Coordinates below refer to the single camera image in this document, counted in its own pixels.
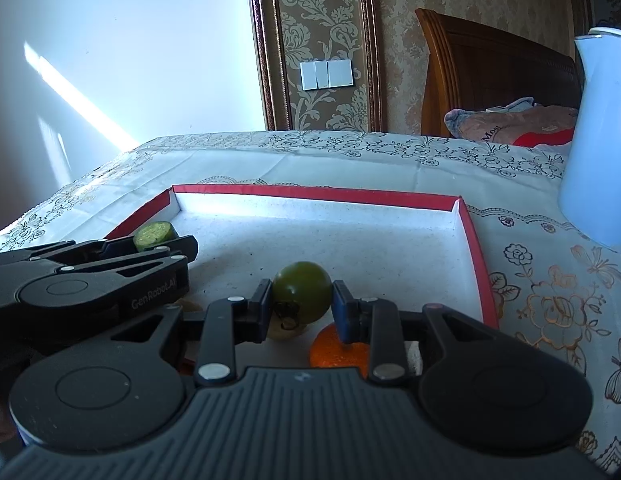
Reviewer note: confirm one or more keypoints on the wooden wall panel frame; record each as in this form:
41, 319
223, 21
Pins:
320, 20

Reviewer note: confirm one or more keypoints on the pale yellow fruit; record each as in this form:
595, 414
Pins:
285, 334

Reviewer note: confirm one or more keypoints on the white light switch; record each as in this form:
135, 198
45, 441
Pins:
325, 74

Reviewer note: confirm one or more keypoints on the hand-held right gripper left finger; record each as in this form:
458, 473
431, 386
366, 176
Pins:
265, 305

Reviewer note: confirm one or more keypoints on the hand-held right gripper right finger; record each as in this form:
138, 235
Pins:
340, 310

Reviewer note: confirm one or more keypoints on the cucumber piece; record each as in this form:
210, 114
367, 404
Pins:
153, 236

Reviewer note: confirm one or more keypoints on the white floral tablecloth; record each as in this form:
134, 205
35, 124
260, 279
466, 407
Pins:
540, 270

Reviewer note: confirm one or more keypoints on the red and white tray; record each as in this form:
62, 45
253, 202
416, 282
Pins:
340, 240

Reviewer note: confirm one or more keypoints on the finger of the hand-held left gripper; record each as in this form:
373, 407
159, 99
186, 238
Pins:
115, 247
90, 266

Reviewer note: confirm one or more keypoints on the red striped pillow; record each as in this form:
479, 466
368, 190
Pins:
545, 138

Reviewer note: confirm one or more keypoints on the orange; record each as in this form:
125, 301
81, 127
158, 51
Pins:
330, 352

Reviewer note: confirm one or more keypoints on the striped pillow and bedding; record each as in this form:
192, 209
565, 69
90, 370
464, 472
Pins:
495, 122

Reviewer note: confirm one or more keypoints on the green tomato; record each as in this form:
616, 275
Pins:
303, 287

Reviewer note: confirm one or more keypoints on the white kettle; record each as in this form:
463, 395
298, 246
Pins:
600, 150

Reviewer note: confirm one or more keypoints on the wooden headboard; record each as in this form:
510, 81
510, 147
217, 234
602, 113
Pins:
490, 70

